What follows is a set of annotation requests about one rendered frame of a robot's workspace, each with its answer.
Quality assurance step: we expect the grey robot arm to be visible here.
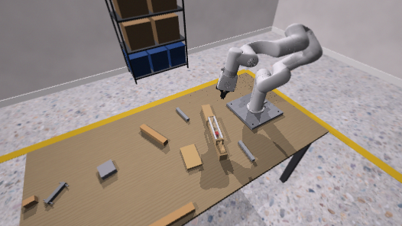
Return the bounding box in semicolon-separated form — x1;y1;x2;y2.
221;24;323;114

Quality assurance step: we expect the brown wooden bar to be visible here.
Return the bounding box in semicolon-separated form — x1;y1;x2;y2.
149;202;196;226
140;124;168;146

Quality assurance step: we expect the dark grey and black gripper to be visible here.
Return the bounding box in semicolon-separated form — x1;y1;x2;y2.
216;71;238;99

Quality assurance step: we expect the small tan wooden block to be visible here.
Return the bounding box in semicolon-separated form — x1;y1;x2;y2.
22;195;38;209

